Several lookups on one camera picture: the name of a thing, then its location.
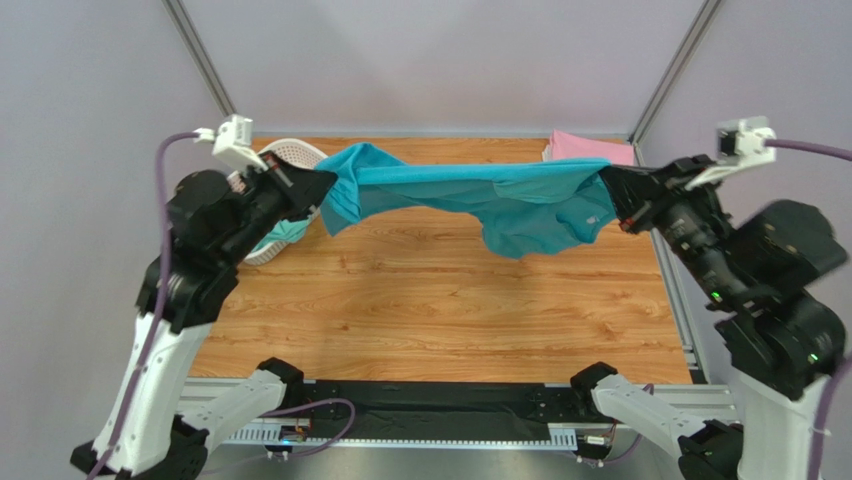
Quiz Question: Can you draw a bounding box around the teal t shirt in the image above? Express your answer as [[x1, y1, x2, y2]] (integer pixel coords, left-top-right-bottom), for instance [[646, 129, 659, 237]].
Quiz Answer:
[[317, 143, 616, 259]]

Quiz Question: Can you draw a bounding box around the white plastic laundry basket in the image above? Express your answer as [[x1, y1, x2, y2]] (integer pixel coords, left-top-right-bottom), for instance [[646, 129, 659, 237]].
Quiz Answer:
[[226, 137, 331, 266]]

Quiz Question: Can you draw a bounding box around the purple cable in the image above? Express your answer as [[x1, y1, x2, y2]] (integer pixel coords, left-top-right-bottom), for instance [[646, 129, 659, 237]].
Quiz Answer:
[[602, 138, 852, 480], [85, 131, 357, 480]]

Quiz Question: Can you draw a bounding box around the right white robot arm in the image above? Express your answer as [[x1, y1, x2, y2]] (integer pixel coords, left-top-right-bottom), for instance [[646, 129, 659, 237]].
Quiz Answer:
[[570, 155, 850, 479]]

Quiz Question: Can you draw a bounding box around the aluminium frame rail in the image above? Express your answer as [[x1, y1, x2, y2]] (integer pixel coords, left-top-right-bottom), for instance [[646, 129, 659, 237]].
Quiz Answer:
[[172, 375, 740, 467]]

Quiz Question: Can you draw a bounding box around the light mint t shirt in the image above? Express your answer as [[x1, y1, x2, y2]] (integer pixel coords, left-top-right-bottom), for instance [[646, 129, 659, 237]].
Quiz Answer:
[[264, 218, 313, 244]]

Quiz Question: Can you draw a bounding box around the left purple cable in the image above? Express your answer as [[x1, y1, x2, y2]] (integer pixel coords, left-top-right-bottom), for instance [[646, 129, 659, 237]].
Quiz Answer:
[[85, 131, 357, 480]]

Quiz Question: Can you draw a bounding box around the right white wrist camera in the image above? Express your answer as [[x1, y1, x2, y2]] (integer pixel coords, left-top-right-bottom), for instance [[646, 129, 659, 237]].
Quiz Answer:
[[685, 116, 776, 191]]

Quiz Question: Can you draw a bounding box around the folded pink t shirt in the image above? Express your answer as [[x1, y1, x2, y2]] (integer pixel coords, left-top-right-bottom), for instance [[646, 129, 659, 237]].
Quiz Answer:
[[542, 130, 635, 166]]

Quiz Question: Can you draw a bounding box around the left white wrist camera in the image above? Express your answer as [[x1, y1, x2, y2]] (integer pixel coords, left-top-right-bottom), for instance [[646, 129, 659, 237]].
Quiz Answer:
[[193, 114, 268, 173]]

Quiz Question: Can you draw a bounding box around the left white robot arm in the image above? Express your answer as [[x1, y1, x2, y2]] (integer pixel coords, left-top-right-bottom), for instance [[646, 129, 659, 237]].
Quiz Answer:
[[70, 153, 337, 479]]

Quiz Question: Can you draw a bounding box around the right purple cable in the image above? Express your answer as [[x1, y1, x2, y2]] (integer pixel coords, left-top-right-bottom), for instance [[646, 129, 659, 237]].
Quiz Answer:
[[602, 138, 852, 480]]

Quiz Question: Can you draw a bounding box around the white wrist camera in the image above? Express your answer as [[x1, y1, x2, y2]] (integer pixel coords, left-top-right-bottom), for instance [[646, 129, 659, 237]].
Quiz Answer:
[[685, 116, 776, 191], [193, 114, 268, 173]]

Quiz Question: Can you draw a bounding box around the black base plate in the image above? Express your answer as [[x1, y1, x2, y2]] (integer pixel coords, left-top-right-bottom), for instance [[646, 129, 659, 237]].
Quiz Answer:
[[288, 380, 595, 441]]

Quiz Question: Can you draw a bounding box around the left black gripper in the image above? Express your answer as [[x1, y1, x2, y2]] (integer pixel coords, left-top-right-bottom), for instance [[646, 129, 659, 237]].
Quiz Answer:
[[218, 149, 338, 268]]

